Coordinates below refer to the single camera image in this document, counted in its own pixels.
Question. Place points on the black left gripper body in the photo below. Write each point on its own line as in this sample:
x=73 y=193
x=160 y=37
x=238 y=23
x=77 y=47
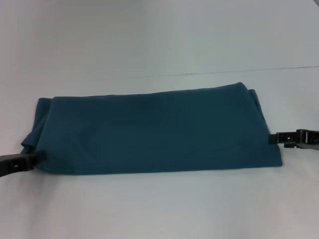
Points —
x=10 y=164

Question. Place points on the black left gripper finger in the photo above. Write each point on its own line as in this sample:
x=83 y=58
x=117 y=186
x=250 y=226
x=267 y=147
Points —
x=32 y=160

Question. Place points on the teal blue shirt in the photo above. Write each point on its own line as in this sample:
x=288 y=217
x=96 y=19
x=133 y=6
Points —
x=149 y=129

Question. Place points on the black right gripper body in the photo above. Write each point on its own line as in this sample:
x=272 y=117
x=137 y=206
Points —
x=309 y=139

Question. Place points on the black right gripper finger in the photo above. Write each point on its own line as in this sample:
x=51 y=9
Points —
x=284 y=139

